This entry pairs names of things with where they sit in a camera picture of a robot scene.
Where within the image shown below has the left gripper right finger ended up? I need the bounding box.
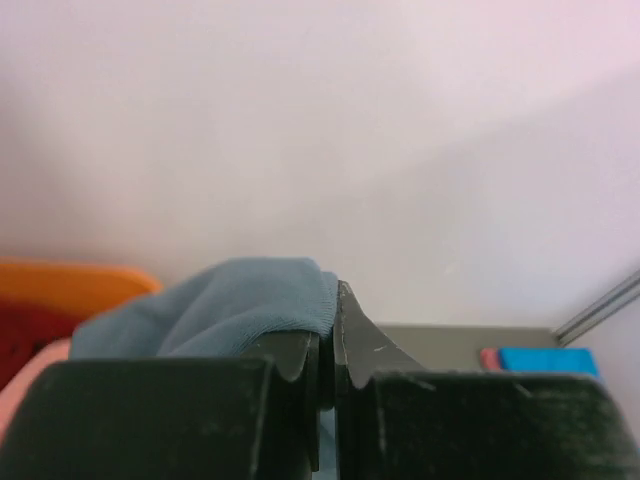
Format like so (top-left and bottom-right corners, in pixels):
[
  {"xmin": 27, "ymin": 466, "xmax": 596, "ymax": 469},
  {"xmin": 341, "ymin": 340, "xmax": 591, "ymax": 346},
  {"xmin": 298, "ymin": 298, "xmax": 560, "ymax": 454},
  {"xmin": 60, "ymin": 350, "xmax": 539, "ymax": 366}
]
[{"xmin": 333, "ymin": 282, "xmax": 639, "ymax": 479}]

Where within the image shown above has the folded bright blue t shirt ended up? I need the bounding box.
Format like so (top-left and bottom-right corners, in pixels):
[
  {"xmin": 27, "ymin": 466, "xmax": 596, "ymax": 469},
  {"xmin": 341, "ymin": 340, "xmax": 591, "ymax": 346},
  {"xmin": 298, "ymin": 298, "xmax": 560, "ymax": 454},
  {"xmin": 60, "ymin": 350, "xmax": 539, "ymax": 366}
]
[{"xmin": 498, "ymin": 347, "xmax": 601, "ymax": 378}]

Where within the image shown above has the orange plastic bin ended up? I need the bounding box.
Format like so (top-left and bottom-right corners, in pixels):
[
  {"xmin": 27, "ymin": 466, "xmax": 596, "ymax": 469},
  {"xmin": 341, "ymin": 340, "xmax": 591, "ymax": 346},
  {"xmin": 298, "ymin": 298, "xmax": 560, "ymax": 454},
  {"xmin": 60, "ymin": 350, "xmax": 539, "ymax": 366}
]
[{"xmin": 1, "ymin": 257, "xmax": 163, "ymax": 318}]

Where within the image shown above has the dark red t shirt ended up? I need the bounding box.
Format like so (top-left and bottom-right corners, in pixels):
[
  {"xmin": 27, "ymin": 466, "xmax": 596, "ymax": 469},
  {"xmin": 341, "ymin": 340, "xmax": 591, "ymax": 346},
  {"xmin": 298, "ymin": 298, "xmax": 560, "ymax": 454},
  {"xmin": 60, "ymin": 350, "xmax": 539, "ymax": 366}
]
[{"xmin": 1, "ymin": 294, "xmax": 99, "ymax": 388}]

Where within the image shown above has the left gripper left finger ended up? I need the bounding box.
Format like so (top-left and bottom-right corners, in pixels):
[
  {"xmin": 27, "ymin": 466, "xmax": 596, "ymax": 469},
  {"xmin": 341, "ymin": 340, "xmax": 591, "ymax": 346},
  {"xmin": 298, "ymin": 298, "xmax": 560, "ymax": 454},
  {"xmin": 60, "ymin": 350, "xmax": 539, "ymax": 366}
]
[{"xmin": 1, "ymin": 332, "xmax": 319, "ymax": 479}]

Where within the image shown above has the right aluminium corner post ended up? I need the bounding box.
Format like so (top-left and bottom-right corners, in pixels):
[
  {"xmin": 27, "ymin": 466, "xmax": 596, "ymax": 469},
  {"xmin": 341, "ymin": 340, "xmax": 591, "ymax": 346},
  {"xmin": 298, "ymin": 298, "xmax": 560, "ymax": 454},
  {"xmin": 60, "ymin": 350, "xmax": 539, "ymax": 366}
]
[{"xmin": 554, "ymin": 270, "xmax": 640, "ymax": 346}]

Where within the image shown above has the folded pink t shirt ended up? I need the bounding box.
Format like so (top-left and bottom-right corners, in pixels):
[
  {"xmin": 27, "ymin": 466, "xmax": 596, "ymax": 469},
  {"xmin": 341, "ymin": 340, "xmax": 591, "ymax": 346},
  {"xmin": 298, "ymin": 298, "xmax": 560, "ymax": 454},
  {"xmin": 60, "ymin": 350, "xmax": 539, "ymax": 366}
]
[{"xmin": 480, "ymin": 348, "xmax": 503, "ymax": 371}]

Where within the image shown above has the grey-blue t shirt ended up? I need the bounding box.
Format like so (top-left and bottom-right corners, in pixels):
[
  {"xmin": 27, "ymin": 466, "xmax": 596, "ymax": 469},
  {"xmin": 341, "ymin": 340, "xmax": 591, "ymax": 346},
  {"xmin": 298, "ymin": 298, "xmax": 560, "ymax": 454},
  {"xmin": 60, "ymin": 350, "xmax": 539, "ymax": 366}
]
[{"xmin": 69, "ymin": 256, "xmax": 341, "ymax": 480}]

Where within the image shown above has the pink t shirt in bin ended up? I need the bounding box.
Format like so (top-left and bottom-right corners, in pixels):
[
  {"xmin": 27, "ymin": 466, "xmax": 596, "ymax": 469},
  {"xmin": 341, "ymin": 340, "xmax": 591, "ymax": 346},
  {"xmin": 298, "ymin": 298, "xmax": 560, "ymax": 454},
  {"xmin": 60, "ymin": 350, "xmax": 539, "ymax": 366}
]
[{"xmin": 0, "ymin": 339, "xmax": 71, "ymax": 437}]

